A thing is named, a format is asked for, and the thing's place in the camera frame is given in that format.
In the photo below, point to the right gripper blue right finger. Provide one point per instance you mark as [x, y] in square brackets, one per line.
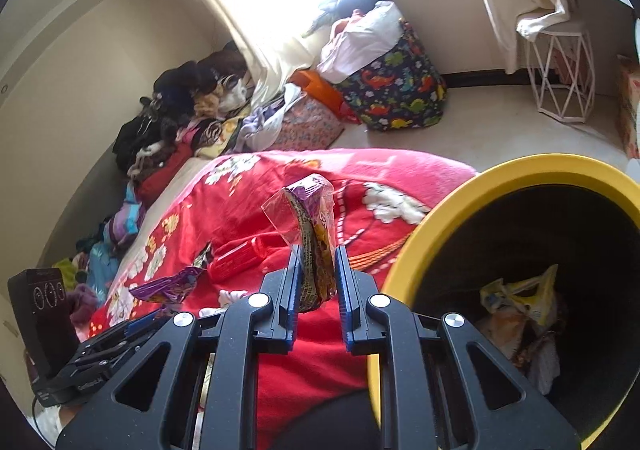
[347, 298]

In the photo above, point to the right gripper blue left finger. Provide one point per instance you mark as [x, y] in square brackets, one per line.
[289, 300]

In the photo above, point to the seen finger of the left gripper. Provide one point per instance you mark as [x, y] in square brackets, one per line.
[150, 322]

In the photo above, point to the purple snack wrapper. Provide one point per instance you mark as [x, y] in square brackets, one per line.
[169, 292]

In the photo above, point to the purple yellow candy wrapper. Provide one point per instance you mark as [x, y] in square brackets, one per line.
[303, 214]

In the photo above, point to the trash inside bin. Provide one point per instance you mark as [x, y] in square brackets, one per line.
[520, 322]

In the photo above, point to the yellow rimmed black trash bin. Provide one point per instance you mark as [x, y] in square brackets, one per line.
[512, 223]

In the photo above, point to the red transparent lighter case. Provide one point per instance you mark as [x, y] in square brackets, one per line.
[248, 254]

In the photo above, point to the floral patterned cushion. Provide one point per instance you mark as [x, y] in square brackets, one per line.
[307, 125]

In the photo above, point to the orange bag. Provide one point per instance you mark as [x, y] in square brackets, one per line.
[314, 85]

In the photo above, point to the dinosaur print laundry basket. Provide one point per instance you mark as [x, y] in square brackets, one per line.
[398, 90]

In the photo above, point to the pile of dark clothes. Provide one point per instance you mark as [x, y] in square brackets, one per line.
[179, 95]

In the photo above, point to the white clothes in basket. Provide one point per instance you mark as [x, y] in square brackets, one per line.
[361, 42]

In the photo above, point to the white vanity desk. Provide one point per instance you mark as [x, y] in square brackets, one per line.
[612, 28]

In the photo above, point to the white wire side table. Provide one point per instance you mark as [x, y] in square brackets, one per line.
[561, 71]

